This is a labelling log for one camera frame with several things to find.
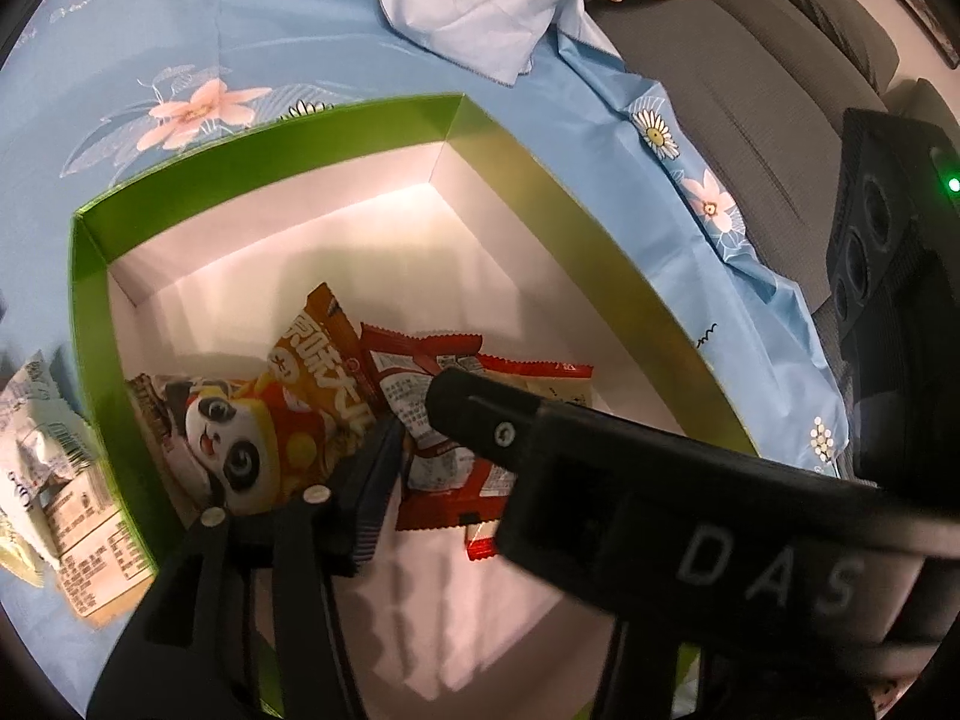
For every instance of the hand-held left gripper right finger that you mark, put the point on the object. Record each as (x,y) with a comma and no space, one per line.
(645,682)

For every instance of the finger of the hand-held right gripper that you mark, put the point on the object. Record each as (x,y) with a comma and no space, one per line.
(472,405)

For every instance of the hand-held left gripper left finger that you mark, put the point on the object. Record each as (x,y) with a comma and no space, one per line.
(367,495)

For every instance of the orange snack packet red edge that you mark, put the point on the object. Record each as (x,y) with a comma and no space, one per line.
(315,360)

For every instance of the orange panda print snack packet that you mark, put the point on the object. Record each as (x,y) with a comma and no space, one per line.
(225,435)

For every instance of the green cardboard box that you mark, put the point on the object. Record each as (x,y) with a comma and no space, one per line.
(525,240)

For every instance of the cream packet with red edge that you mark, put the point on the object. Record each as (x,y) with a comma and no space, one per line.
(555,382)

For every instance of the white snack packet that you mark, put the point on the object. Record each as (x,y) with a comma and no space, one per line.
(45,450)

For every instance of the light blue folded cloth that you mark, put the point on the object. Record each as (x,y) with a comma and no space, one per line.
(465,15)

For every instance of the grey sofa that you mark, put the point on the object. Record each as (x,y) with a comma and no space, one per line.
(750,127)

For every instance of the blue floral bedsheet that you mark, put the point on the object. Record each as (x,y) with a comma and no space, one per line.
(225,15)

